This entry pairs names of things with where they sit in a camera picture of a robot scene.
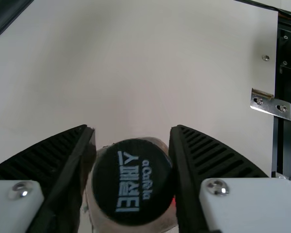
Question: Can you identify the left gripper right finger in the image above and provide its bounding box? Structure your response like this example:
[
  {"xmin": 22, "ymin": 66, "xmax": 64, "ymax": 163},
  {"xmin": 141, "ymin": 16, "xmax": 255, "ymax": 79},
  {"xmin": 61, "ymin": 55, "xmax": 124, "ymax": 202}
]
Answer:
[{"xmin": 168, "ymin": 124, "xmax": 291, "ymax": 233}]

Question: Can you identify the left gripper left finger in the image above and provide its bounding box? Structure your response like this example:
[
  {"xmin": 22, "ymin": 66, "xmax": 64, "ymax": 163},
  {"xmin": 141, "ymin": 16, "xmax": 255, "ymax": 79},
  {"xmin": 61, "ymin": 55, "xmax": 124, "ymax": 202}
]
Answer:
[{"xmin": 0, "ymin": 124, "xmax": 97, "ymax": 233}]

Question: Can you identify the dark grey bag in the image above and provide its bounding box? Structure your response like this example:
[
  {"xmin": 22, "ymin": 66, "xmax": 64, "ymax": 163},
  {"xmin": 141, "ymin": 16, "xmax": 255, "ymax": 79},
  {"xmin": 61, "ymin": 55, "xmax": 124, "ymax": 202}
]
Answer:
[{"xmin": 0, "ymin": 0, "xmax": 35, "ymax": 39}]

